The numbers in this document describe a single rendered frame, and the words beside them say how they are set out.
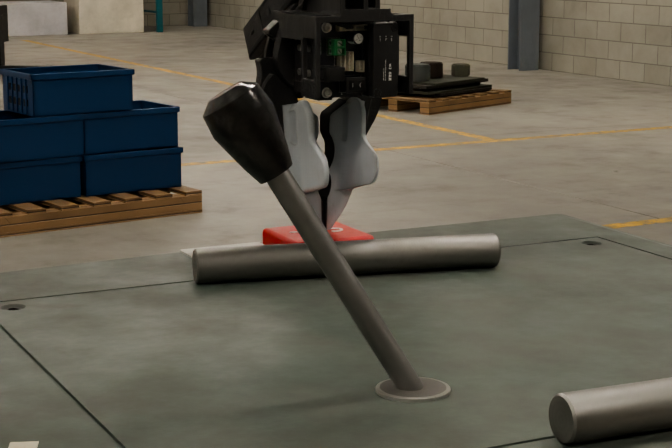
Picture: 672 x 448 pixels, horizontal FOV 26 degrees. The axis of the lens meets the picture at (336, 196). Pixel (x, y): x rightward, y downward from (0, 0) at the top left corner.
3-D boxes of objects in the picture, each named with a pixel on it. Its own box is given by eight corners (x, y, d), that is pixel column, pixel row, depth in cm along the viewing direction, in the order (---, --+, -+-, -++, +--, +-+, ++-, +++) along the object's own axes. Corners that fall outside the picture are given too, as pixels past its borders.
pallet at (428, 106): (441, 97, 1374) (441, 55, 1367) (511, 103, 1321) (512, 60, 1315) (357, 107, 1286) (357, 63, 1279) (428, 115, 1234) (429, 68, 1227)
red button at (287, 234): (337, 247, 106) (337, 219, 106) (375, 263, 101) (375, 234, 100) (261, 255, 103) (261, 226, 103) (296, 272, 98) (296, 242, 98)
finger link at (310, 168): (310, 246, 95) (310, 106, 94) (273, 230, 101) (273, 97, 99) (352, 242, 97) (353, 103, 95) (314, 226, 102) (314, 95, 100)
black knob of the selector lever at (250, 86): (272, 175, 70) (271, 76, 69) (300, 185, 67) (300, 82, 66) (193, 181, 68) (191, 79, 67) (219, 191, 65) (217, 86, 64)
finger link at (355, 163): (352, 242, 97) (353, 103, 95) (314, 226, 102) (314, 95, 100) (394, 237, 98) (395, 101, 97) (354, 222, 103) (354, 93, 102)
